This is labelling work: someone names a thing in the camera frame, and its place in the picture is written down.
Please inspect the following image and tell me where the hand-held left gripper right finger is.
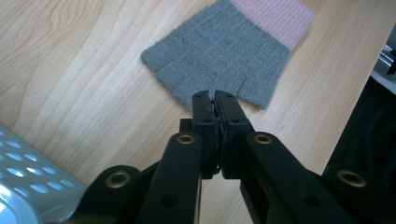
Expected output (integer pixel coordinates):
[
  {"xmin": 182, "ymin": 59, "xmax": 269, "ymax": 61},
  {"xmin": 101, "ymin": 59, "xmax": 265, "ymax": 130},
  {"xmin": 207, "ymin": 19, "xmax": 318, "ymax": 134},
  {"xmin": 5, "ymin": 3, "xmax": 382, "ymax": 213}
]
[{"xmin": 214, "ymin": 90, "xmax": 255, "ymax": 180}]

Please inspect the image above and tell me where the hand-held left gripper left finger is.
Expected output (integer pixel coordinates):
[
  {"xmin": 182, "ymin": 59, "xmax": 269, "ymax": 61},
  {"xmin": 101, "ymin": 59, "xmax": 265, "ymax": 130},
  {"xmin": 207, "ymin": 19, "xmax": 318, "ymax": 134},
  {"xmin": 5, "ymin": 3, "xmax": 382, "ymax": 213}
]
[{"xmin": 179, "ymin": 90, "xmax": 221, "ymax": 180}]

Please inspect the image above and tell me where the grey and pink knitted sock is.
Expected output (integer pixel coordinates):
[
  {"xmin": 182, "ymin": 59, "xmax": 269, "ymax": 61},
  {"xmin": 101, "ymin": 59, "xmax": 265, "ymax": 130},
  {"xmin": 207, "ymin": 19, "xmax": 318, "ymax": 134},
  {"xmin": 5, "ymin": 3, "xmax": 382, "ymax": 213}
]
[{"xmin": 140, "ymin": 0, "xmax": 317, "ymax": 110}]

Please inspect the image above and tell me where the metal stand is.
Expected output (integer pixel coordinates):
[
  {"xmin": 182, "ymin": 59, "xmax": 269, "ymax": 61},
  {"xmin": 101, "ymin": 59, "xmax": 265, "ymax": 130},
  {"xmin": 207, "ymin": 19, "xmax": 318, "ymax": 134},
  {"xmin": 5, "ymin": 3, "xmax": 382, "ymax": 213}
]
[{"xmin": 372, "ymin": 24, "xmax": 396, "ymax": 85}]

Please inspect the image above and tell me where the light blue perforated plastic basket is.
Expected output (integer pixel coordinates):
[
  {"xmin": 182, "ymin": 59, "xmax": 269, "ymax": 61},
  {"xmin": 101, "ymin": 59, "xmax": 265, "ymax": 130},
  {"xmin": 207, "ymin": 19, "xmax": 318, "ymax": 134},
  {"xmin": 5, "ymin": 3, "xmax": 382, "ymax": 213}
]
[{"xmin": 0, "ymin": 124, "xmax": 88, "ymax": 224}]

